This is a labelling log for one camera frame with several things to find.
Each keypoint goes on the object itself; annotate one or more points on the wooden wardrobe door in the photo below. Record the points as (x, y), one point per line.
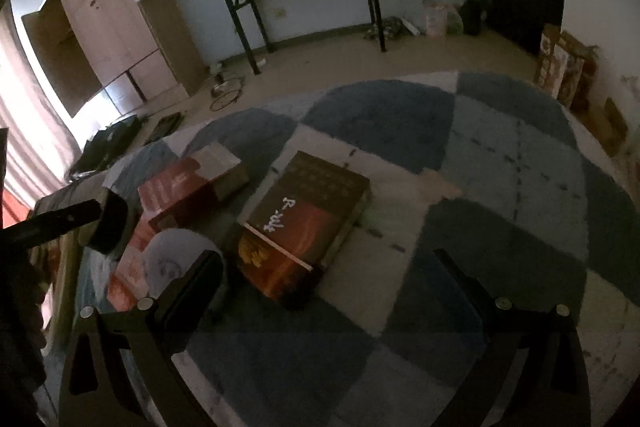
(60, 57)

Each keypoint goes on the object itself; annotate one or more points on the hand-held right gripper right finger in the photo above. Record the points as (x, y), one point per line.
(465, 279)

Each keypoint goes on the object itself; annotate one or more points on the checkered blue white blanket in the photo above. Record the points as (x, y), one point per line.
(450, 187)

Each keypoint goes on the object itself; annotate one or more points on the black plastic bag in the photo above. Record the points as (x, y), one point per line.
(474, 14)

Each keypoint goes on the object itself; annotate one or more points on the small red box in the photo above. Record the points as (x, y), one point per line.
(127, 272)

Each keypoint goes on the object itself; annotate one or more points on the camouflage cloth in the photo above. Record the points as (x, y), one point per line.
(392, 28)

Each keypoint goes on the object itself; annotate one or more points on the pink white plastic bag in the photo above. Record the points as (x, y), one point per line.
(440, 21)

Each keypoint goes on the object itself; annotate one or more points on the orange curtain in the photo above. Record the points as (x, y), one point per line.
(10, 209)

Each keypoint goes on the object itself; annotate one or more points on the white wall outlet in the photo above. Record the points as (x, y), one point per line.
(280, 13)

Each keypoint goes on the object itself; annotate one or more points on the flat brown cardboard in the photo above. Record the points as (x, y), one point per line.
(605, 127)

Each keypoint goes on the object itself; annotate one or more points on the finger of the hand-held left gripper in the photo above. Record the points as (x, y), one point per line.
(60, 217)

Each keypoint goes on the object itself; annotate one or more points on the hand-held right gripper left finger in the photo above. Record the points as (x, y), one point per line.
(200, 277)

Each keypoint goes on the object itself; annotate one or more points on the wooden wardrobe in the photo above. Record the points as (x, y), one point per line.
(125, 22)

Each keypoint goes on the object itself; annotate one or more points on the white cap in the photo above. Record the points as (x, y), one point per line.
(167, 262)

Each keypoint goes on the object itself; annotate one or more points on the black flat tray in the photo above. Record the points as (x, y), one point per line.
(164, 128)

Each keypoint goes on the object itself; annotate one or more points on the printed cardboard box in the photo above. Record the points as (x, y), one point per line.
(562, 67)

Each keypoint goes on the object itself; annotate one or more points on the pale pink curtain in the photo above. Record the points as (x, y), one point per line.
(30, 117)

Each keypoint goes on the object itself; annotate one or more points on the red and white carton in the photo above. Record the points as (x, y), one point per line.
(190, 187)

